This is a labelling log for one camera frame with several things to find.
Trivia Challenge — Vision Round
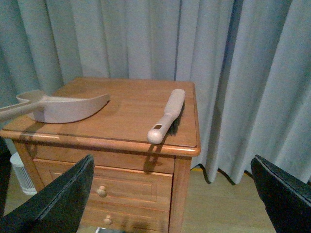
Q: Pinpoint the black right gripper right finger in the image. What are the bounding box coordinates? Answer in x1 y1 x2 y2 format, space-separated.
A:
251 155 311 233

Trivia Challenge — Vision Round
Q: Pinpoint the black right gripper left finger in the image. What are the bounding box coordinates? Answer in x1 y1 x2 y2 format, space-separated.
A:
0 155 94 233

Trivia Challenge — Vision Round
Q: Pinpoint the beige plastic dustpan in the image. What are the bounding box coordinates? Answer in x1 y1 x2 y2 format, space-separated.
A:
0 90 110 124

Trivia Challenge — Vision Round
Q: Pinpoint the beige hand brush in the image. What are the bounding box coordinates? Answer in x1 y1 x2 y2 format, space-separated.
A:
147 89 186 144

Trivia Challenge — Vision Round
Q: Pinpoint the white ribbed appliance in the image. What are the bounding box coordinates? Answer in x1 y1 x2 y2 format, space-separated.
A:
10 152 37 195

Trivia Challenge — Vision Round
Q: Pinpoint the upper round drawer knob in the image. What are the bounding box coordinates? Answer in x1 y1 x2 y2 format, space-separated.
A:
96 185 107 197

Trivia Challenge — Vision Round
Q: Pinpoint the round drawer knob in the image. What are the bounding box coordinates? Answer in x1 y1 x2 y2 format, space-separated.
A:
104 215 113 225
96 185 107 197

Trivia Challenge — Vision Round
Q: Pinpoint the lower round drawer knob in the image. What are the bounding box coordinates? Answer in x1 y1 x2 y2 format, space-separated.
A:
104 215 113 225

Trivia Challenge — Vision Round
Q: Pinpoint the wooden nightstand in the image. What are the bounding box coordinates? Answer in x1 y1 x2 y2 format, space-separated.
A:
0 77 201 233

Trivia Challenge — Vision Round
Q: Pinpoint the grey curtain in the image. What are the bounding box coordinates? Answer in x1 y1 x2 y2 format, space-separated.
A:
0 0 311 183

